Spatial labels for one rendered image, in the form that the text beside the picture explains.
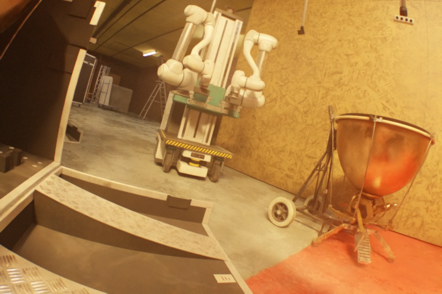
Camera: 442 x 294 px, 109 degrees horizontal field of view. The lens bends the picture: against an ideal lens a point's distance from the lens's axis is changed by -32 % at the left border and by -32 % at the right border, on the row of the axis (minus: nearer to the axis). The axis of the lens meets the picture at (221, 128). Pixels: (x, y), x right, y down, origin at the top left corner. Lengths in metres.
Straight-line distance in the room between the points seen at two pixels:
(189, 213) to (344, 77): 2.19
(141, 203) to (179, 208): 0.19
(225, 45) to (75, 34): 1.77
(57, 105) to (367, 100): 2.58
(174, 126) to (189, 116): 0.23
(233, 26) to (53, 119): 2.10
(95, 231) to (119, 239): 0.09
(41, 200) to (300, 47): 3.06
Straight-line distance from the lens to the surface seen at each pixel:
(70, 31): 1.19
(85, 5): 1.21
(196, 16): 2.15
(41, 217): 0.91
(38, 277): 0.56
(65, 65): 1.14
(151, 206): 1.17
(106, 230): 0.85
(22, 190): 0.84
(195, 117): 2.39
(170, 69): 2.04
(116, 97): 11.47
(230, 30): 2.64
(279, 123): 2.94
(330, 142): 1.67
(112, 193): 1.15
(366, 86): 2.64
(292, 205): 1.51
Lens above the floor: 0.53
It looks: level
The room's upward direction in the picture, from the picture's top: 15 degrees clockwise
